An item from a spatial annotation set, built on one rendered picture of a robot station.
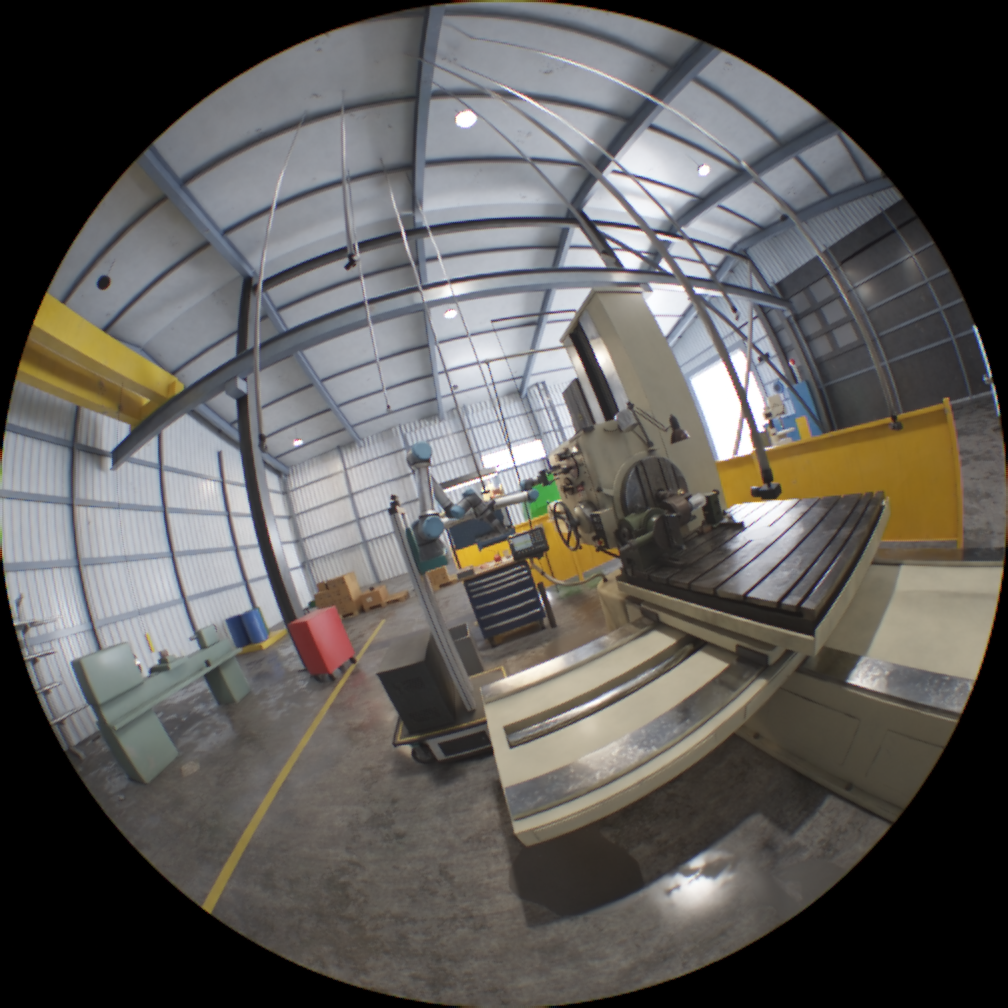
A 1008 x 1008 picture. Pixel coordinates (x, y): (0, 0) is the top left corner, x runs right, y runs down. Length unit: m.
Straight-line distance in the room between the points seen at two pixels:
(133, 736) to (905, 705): 5.49
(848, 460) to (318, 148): 8.66
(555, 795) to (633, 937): 0.84
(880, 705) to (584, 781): 1.07
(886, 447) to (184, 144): 9.44
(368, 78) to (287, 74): 1.29
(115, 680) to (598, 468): 5.31
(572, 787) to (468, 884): 0.96
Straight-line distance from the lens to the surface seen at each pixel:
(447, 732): 2.20
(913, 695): 1.42
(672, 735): 1.12
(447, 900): 1.84
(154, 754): 4.79
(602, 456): 2.13
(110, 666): 4.64
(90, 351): 6.94
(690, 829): 1.73
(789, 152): 11.45
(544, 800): 1.05
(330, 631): 4.87
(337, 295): 9.96
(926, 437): 3.42
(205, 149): 7.22
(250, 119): 6.93
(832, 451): 3.62
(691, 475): 2.59
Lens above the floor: 1.57
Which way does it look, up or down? level
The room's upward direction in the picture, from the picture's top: 19 degrees counter-clockwise
